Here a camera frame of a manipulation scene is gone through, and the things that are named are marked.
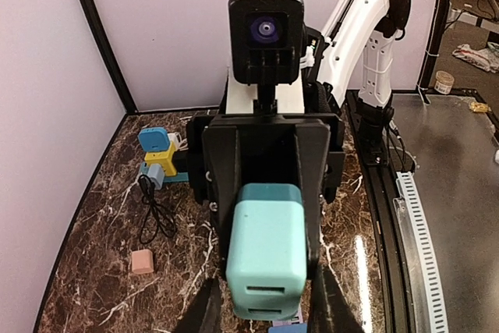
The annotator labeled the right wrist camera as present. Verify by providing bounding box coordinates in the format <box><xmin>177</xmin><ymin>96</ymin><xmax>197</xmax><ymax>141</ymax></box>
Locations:
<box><xmin>225</xmin><ymin>0</ymin><xmax>306</xmax><ymax>115</ymax></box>

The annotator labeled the teal power strip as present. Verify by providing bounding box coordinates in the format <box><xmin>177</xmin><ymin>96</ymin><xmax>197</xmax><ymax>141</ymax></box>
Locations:
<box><xmin>140</xmin><ymin>162</ymin><xmax>189</xmax><ymax>185</ymax></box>

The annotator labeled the black cable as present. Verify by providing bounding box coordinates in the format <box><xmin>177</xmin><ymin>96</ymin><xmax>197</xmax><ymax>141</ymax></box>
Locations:
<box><xmin>136</xmin><ymin>175</ymin><xmax>179</xmax><ymax>245</ymax></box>

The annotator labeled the light blue charger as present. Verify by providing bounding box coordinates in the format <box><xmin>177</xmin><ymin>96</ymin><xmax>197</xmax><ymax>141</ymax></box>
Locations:
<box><xmin>147</xmin><ymin>164</ymin><xmax>165</xmax><ymax>190</ymax></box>

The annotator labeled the small teal plug adapter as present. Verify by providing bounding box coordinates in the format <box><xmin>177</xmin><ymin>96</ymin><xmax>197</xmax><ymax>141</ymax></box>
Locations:
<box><xmin>226</xmin><ymin>183</ymin><xmax>307</xmax><ymax>321</ymax></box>

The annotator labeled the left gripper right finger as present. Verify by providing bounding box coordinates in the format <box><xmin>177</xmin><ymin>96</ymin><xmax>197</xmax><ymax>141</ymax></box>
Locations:
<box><xmin>307</xmin><ymin>265</ymin><xmax>363</xmax><ymax>333</ymax></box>

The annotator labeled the dark blue cube adapter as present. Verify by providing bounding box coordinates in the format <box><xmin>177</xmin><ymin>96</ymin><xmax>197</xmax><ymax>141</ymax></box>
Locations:
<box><xmin>267</xmin><ymin>323</ymin><xmax>307</xmax><ymax>333</ymax></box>

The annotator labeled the white usb charger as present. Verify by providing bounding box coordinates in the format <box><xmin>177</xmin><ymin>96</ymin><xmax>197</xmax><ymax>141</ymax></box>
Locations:
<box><xmin>168</xmin><ymin>132</ymin><xmax>188</xmax><ymax>151</ymax></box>

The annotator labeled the white slotted cable duct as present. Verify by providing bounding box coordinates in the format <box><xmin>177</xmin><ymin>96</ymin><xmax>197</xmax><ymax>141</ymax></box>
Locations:
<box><xmin>394</xmin><ymin>172</ymin><xmax>449</xmax><ymax>332</ymax></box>

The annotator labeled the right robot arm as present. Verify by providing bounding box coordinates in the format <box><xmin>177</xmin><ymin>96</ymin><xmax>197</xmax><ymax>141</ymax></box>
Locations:
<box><xmin>186</xmin><ymin>0</ymin><xmax>411</xmax><ymax>276</ymax></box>

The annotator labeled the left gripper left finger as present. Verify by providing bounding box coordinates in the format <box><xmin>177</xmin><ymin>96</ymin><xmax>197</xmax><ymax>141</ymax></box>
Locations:
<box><xmin>173</xmin><ymin>277</ymin><xmax>222</xmax><ymax>333</ymax></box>

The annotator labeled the yellow cube socket adapter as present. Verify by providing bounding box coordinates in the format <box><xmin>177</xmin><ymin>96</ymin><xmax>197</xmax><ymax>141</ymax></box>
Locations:
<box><xmin>144</xmin><ymin>143</ymin><xmax>178</xmax><ymax>177</ymax></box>

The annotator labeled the blue square socket adapter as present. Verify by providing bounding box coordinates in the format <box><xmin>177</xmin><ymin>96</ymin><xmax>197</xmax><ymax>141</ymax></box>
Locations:
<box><xmin>138</xmin><ymin>127</ymin><xmax>171</xmax><ymax>152</ymax></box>

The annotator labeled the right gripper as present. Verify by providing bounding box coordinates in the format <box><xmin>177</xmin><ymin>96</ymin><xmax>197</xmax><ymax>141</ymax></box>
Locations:
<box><xmin>186</xmin><ymin>114</ymin><xmax>345</xmax><ymax>280</ymax></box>

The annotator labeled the pink charger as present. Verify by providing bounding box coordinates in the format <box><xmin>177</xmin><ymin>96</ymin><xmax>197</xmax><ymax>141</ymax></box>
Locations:
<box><xmin>131</xmin><ymin>249</ymin><xmax>154</xmax><ymax>275</ymax></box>

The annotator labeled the purple power strip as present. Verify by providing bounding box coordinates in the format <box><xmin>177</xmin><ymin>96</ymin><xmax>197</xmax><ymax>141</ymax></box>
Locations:
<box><xmin>272</xmin><ymin>309</ymin><xmax>303</xmax><ymax>328</ymax></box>

